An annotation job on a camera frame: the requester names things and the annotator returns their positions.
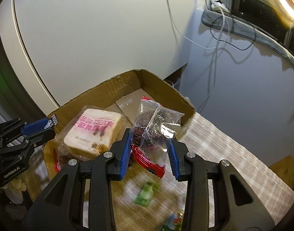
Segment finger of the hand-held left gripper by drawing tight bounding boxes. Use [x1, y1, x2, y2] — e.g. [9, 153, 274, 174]
[0, 118, 53, 138]
[0, 129, 56, 155]

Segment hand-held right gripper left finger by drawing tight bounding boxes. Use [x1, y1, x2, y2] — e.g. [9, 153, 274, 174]
[27, 128, 133, 231]

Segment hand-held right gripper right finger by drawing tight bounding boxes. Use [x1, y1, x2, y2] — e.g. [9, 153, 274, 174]
[166, 135, 275, 231]

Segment clear dark pastry packet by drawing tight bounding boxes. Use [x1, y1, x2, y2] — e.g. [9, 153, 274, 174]
[132, 96, 186, 179]
[54, 147, 73, 173]

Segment bagged sliced bread loaf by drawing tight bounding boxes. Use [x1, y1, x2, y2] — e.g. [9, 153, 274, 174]
[53, 108, 126, 162]

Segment brown cardboard box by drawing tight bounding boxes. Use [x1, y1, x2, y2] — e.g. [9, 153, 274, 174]
[42, 69, 196, 181]

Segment person's left hand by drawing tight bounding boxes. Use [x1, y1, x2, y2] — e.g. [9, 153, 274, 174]
[5, 177, 26, 204]

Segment green candy packet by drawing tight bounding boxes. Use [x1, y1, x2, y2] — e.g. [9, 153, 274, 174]
[134, 182, 160, 207]

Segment checked tablecloth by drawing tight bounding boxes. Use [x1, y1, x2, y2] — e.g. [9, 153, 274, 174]
[108, 112, 294, 231]

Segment colourful candy packet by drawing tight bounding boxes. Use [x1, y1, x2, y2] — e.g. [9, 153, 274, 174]
[161, 209, 186, 231]

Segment white cabinet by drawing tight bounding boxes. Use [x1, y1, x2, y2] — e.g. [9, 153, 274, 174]
[0, 0, 201, 116]

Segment grey windowsill cloth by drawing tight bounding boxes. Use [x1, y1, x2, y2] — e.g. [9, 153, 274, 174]
[201, 9, 294, 68]

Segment white power strip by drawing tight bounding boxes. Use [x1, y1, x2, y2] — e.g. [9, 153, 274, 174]
[209, 0, 228, 12]

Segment black cable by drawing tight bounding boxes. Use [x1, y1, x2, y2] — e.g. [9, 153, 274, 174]
[201, 0, 257, 51]

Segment white cable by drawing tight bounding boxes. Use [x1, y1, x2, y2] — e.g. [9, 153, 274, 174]
[162, 0, 231, 49]

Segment window with white frame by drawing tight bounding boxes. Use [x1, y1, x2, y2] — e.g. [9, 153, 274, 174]
[215, 0, 294, 58]

